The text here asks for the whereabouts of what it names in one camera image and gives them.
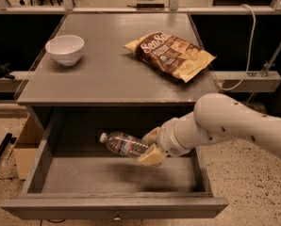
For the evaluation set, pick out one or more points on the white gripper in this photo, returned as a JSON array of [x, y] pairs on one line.
[[166, 139]]

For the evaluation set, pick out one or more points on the clear plastic water bottle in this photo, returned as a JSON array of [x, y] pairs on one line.
[[123, 144]]

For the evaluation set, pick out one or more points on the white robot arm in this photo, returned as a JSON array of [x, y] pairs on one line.
[[214, 119]]

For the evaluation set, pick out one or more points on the open grey top drawer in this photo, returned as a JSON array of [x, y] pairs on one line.
[[77, 177]]

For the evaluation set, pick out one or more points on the brown chips bag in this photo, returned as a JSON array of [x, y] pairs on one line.
[[170, 54]]

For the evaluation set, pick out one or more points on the cardboard box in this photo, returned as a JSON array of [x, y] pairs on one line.
[[26, 146]]

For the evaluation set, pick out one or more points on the white ceramic bowl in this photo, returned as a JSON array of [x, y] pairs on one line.
[[66, 49]]

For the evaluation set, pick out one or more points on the black bar on floor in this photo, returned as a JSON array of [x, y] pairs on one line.
[[9, 138]]

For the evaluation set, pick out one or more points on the black cloth object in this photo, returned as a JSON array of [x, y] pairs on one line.
[[5, 71]]

